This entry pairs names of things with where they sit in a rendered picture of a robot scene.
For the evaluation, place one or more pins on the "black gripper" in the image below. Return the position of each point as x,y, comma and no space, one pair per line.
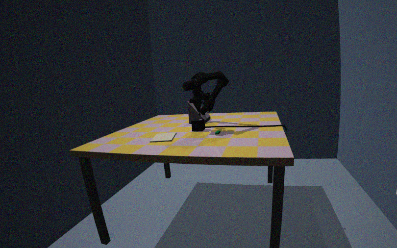
195,100

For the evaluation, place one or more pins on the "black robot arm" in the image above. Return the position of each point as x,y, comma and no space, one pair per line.
201,79

